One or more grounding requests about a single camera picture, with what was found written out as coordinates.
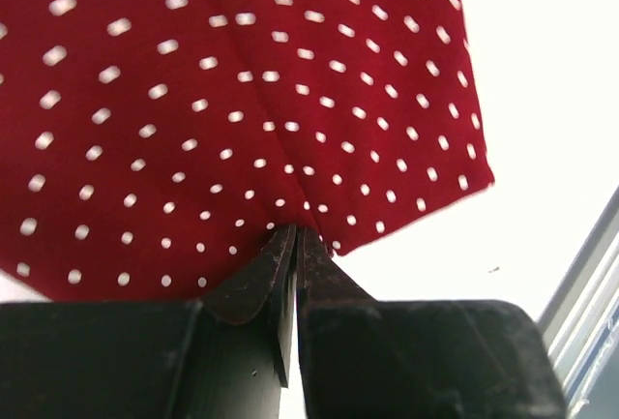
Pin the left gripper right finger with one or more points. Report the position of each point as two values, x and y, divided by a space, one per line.
364 358

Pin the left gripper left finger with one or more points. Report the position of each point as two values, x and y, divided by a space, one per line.
225 354

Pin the red polka dot skirt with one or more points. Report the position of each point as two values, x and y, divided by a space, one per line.
150 147

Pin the aluminium rail frame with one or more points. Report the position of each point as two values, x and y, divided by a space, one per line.
580 323

